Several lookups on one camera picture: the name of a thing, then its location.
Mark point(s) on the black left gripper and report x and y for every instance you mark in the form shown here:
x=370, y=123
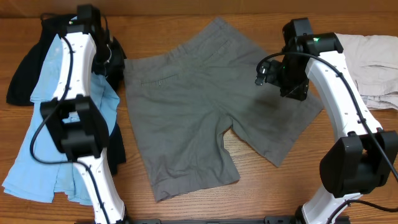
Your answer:
x=119, y=60

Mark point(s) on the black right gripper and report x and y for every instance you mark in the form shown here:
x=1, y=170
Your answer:
x=299, y=90

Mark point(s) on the grey shorts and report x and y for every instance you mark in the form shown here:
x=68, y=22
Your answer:
x=181, y=103

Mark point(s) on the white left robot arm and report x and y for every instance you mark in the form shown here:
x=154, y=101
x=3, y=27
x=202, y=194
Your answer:
x=74, y=122

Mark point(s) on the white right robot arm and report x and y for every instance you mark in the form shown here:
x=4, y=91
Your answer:
x=362, y=157

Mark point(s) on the black garment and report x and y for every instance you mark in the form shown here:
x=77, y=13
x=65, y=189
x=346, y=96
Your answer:
x=25, y=79

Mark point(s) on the beige folded shorts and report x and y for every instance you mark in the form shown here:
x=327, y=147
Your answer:
x=372, y=64

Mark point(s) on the light blue shirt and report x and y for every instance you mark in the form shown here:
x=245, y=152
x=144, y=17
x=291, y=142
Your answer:
x=31, y=180

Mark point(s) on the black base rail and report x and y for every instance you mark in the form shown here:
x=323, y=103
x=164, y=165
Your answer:
x=217, y=221

